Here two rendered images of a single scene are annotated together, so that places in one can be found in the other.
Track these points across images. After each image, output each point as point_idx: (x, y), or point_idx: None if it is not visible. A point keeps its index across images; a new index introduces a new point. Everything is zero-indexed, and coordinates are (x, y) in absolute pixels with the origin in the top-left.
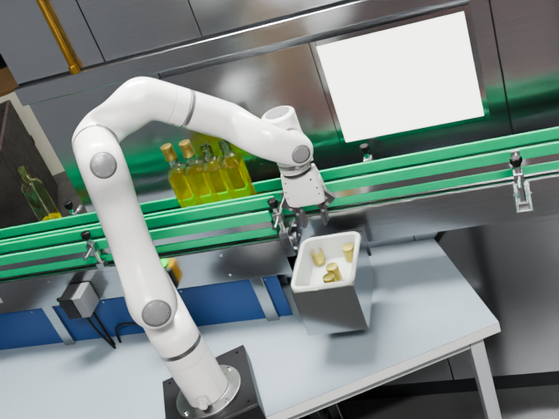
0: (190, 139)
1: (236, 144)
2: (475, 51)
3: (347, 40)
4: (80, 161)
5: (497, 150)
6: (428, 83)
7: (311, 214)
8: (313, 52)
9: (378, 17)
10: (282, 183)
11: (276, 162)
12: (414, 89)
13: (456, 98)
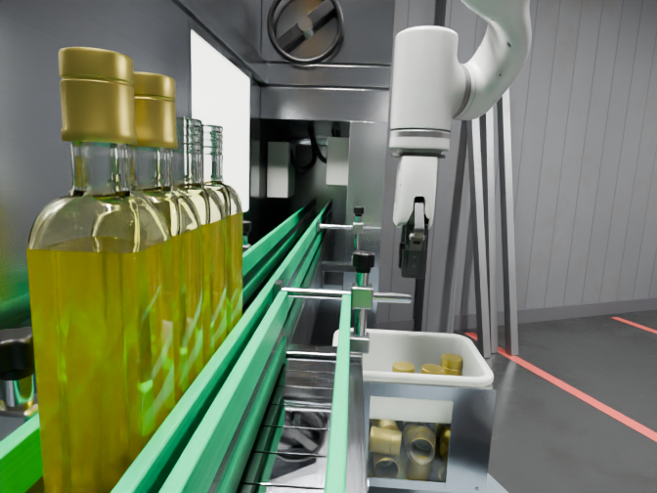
0: None
1: (529, 22)
2: (250, 128)
3: (207, 46)
4: None
5: (284, 238)
6: (235, 155)
7: (289, 333)
8: (188, 37)
9: (220, 37)
10: (435, 171)
11: (434, 125)
12: (230, 158)
13: (241, 183)
